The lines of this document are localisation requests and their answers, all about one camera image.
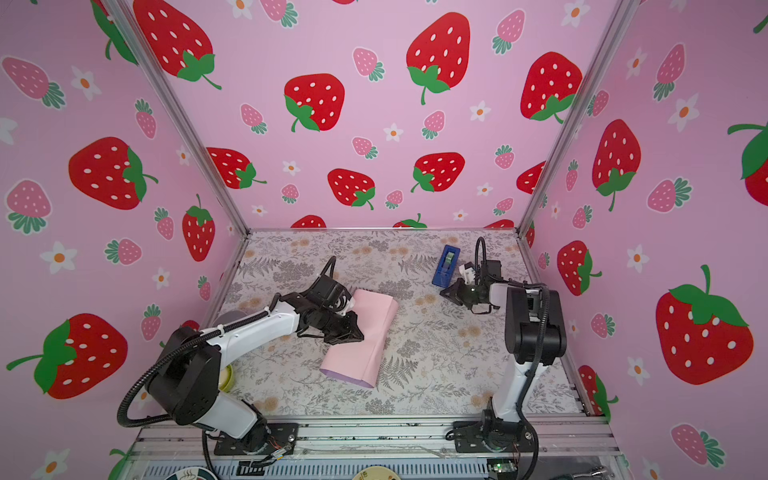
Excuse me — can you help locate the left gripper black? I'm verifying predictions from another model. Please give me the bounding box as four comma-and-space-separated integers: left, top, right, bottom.
320, 309, 369, 343

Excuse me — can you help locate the purple wrapping paper sheet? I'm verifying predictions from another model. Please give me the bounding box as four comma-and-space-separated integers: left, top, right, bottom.
320, 289, 399, 388

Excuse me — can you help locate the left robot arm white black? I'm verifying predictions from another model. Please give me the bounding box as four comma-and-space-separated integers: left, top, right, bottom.
117, 276, 364, 453

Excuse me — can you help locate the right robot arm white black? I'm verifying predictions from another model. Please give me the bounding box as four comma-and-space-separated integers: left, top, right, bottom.
440, 261, 567, 453

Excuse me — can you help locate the blue tape dispenser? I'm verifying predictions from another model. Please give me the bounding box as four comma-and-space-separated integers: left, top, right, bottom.
432, 245, 461, 289

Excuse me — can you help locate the grey round lid disc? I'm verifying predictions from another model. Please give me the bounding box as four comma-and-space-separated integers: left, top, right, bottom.
211, 310, 247, 328

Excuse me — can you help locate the yellow-green tape roll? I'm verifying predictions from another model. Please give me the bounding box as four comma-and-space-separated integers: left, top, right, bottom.
218, 365, 235, 393

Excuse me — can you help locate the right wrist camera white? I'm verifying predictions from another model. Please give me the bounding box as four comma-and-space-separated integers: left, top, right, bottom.
459, 263, 475, 284

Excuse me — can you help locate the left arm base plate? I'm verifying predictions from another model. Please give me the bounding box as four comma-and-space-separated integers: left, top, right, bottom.
214, 422, 299, 457

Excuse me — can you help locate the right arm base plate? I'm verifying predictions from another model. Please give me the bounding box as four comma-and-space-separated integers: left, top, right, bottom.
445, 420, 538, 453

